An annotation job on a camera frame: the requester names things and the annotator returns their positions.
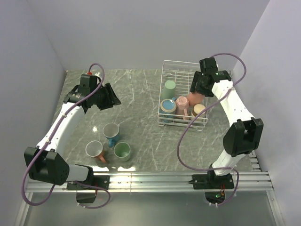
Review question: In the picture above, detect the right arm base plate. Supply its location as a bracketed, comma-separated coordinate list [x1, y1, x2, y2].
[188, 171, 235, 190]

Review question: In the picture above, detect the orange mug grey interior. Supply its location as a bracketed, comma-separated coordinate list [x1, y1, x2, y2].
[85, 140, 107, 163]

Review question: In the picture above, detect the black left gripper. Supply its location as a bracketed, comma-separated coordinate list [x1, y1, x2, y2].
[91, 83, 121, 110]

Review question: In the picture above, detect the white wire dish rack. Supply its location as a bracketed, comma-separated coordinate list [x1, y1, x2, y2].
[158, 60, 207, 127]

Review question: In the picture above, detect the coral pink tumbler cup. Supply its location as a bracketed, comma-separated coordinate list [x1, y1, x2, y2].
[186, 92, 204, 107]

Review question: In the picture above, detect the green tumbler cup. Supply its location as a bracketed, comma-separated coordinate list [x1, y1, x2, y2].
[160, 81, 176, 100]

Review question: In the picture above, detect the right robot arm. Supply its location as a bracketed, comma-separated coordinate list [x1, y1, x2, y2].
[190, 57, 263, 188]

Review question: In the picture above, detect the steel and brown cup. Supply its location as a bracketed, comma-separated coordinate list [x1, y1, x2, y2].
[191, 104, 206, 121]

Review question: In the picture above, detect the blue butterfly mug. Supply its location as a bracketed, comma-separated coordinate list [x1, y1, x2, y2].
[159, 97, 177, 123]

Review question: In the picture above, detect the small green cup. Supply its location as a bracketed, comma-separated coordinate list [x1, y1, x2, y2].
[114, 142, 131, 161]

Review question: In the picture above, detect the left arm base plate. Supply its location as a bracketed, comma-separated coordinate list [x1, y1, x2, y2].
[66, 175, 110, 191]

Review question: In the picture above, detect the pink faceted mug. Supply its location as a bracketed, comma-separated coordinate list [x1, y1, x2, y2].
[175, 96, 189, 120]

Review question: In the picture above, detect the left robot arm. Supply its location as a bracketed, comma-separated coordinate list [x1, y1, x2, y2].
[24, 74, 121, 189]

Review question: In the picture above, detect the blue mug grey interior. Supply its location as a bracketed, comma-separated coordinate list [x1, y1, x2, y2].
[103, 123, 120, 148]

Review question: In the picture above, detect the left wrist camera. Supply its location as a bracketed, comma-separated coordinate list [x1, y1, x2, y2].
[87, 72, 102, 82]

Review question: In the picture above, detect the aluminium rail frame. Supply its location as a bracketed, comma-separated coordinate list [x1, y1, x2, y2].
[15, 150, 276, 226]

